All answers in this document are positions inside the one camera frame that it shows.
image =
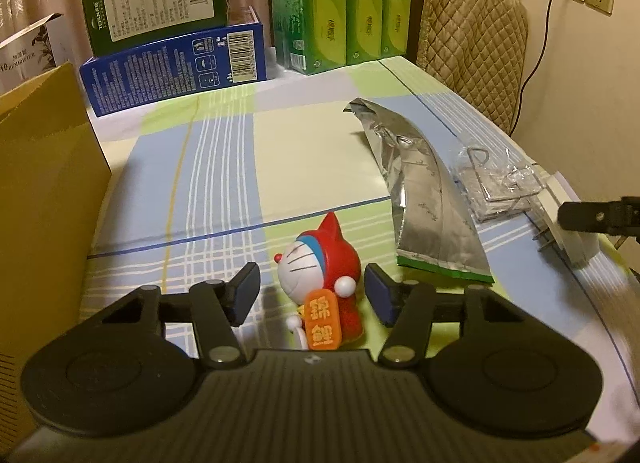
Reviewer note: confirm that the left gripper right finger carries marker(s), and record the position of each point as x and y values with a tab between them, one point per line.
407	309

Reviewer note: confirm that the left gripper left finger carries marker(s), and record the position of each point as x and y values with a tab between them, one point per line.
216	307

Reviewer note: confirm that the white square night light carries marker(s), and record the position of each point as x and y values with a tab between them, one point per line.
555	205

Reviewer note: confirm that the silver foil bag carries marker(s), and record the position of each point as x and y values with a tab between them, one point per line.
434	230

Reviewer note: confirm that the red Doraemon figurine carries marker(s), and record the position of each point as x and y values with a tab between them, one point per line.
320	271

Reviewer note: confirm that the wire soap rack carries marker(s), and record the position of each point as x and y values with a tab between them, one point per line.
495	185

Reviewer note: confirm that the checked bed sheet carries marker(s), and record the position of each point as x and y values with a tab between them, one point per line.
202	184

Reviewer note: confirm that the brown cardboard box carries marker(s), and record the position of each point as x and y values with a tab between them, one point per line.
53	179

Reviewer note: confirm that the chair with quilted cover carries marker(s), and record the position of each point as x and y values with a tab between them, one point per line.
476	48

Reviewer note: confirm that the blue product box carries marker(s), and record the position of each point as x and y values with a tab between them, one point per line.
169	68

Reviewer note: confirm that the green tissue pack bundle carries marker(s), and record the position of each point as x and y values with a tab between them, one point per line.
314	36

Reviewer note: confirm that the white printed box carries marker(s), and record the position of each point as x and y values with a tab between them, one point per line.
38	48

